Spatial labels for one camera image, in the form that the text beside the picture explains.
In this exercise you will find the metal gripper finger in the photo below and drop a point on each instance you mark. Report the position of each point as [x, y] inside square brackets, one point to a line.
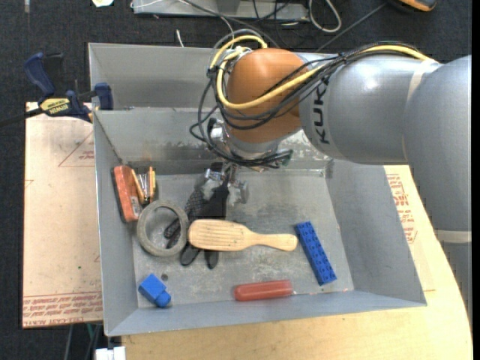
[240, 192]
[210, 175]

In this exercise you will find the black patterned glove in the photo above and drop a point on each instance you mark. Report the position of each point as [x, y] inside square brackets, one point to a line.
[210, 208]

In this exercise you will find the grey metal bin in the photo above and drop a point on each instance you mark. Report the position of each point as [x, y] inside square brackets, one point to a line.
[262, 208]

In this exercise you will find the wooden hairbrush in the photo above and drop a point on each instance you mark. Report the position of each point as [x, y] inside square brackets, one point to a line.
[225, 235]

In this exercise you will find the orange stapler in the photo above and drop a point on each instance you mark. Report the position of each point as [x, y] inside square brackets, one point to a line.
[146, 186]

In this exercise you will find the orange sponge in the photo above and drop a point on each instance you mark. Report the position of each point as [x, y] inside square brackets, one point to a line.
[125, 195]

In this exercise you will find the long blue toy brick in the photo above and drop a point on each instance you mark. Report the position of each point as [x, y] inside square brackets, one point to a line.
[315, 253]

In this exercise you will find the red-orange cylinder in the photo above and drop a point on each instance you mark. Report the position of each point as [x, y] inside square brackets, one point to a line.
[262, 290]

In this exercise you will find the small blue block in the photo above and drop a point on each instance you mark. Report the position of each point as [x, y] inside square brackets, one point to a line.
[153, 289]

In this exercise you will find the brown cardboard board red print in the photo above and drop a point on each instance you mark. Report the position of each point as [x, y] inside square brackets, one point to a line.
[60, 208]

